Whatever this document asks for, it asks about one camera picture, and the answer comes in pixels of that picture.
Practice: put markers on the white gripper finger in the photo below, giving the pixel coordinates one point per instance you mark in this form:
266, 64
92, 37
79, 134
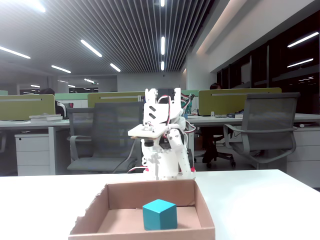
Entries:
151, 162
181, 155

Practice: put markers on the blue cube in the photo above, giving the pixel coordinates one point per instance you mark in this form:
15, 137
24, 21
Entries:
160, 215

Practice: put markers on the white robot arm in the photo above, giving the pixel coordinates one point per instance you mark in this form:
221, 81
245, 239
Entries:
160, 110

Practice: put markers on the brown cardboard box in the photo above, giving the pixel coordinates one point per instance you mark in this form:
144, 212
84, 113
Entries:
120, 222

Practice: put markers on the red table clamp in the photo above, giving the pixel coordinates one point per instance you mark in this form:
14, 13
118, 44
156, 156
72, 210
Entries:
193, 170

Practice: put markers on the black swivel office chair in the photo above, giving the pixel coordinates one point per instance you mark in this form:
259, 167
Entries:
215, 152

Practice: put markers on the white office desk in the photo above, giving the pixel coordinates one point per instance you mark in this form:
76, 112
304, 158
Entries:
215, 120
15, 123

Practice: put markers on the row of upright books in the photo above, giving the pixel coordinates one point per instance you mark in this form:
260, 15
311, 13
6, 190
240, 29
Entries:
141, 98

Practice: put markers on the grey mesh office chair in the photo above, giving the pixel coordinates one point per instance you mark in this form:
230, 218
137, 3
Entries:
112, 125
270, 120

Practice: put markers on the olive desk partition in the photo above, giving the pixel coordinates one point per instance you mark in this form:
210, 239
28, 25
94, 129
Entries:
225, 102
112, 98
25, 107

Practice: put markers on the seated person dark hair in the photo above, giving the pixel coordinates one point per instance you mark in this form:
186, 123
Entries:
215, 86

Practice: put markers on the ceiling strip light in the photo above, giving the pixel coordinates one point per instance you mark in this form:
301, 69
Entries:
15, 52
162, 65
115, 67
91, 48
61, 69
35, 5
163, 45
162, 2

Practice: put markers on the pale green desk partition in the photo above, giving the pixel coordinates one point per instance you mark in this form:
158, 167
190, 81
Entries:
72, 97

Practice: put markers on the seated person black white jacket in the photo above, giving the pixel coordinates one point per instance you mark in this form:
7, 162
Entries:
60, 107

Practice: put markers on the stack of papers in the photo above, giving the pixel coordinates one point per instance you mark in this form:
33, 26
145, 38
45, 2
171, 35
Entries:
46, 117

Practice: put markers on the white drawer cabinet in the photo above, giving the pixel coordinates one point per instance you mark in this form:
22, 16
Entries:
307, 155
32, 155

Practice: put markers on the white wrist camera mount plate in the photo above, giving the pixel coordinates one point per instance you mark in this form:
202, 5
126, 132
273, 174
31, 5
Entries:
147, 132

